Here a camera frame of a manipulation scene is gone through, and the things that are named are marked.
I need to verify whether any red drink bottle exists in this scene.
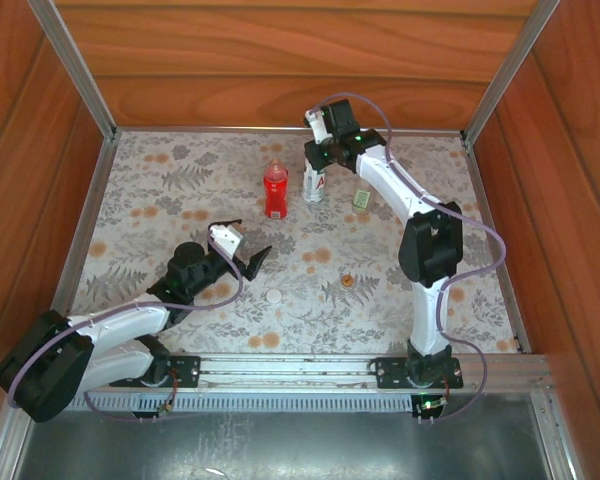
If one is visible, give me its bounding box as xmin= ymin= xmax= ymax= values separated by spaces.
xmin=262 ymin=158 xmax=290 ymax=220

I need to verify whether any white bottle with printed label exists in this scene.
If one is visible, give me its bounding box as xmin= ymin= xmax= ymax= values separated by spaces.
xmin=301 ymin=159 xmax=328 ymax=204

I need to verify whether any clear bottle with green label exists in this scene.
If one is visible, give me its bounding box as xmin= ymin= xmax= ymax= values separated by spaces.
xmin=350 ymin=187 xmax=373 ymax=214

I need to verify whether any floral tablecloth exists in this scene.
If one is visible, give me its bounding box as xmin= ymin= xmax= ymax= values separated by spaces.
xmin=42 ymin=130 xmax=526 ymax=355

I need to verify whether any grey metal sheet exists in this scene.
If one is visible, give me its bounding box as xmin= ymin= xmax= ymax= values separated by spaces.
xmin=12 ymin=394 xmax=554 ymax=480

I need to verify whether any small circuit board green light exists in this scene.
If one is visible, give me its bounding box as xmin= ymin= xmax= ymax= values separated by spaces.
xmin=413 ymin=394 xmax=450 ymax=425

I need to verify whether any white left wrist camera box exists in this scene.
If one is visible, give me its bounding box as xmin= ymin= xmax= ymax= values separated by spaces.
xmin=208 ymin=222 xmax=246 ymax=257

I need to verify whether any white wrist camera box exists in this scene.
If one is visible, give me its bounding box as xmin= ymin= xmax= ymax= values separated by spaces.
xmin=208 ymin=222 xmax=246 ymax=257
xmin=303 ymin=106 xmax=329 ymax=144

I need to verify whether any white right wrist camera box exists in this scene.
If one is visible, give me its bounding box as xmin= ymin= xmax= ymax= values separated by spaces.
xmin=303 ymin=106 xmax=329 ymax=144

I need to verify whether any aluminium frame crossbar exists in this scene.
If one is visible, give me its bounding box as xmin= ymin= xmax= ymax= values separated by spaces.
xmin=113 ymin=125 xmax=467 ymax=139

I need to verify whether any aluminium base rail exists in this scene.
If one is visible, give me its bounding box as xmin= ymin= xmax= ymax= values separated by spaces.
xmin=10 ymin=351 xmax=552 ymax=396

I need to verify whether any aluminium side rail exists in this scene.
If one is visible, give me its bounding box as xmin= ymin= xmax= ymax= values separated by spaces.
xmin=462 ymin=139 xmax=531 ymax=351
xmin=49 ymin=138 xmax=117 ymax=316

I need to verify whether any grey slotted cable duct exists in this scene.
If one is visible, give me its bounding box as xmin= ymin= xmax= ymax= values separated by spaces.
xmin=79 ymin=392 xmax=414 ymax=414

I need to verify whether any aluminium frame post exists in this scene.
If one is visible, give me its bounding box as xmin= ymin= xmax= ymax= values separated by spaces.
xmin=27 ymin=0 xmax=120 ymax=144
xmin=461 ymin=0 xmax=564 ymax=146

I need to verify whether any slanted aluminium frame beam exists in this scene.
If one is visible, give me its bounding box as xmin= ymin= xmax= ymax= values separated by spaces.
xmin=0 ymin=399 xmax=39 ymax=480
xmin=529 ymin=392 xmax=589 ymax=480

